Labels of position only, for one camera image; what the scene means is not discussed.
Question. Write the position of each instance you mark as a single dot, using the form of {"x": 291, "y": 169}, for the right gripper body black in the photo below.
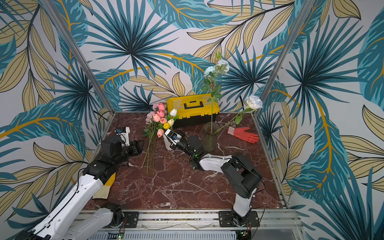
{"x": 179, "y": 142}

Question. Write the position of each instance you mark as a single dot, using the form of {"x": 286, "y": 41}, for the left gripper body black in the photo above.
{"x": 134, "y": 149}

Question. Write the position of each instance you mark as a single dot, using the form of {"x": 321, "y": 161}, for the light pink rose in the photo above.
{"x": 150, "y": 144}

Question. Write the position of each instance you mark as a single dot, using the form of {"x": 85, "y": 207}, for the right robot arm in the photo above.
{"x": 239, "y": 171}

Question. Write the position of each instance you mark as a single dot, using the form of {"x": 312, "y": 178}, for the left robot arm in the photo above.
{"x": 57, "y": 224}

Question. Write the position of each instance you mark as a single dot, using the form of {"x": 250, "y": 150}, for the white ribbed vase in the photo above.
{"x": 168, "y": 142}

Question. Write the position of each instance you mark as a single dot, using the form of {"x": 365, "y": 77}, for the clear glass vase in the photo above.
{"x": 211, "y": 137}

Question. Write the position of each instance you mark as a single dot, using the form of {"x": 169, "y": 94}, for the tulip bouquet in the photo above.
{"x": 160, "y": 119}

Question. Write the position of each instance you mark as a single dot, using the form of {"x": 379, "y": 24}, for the yellow black toolbox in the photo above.
{"x": 193, "y": 110}

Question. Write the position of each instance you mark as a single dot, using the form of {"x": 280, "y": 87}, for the red glove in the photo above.
{"x": 243, "y": 134}

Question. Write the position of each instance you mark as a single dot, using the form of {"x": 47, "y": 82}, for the pale blue flower stem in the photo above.
{"x": 210, "y": 83}

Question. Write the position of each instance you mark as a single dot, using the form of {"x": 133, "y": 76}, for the white rose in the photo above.
{"x": 252, "y": 104}

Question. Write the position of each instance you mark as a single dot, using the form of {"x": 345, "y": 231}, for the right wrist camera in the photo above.
{"x": 173, "y": 137}

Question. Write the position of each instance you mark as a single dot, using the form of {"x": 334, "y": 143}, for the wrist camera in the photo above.
{"x": 173, "y": 137}
{"x": 123, "y": 132}

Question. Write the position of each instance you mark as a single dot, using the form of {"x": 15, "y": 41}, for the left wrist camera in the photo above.
{"x": 123, "y": 132}

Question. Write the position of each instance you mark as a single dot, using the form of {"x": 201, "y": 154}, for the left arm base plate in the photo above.
{"x": 125, "y": 220}

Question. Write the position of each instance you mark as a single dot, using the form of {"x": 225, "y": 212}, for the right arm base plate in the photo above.
{"x": 228, "y": 219}

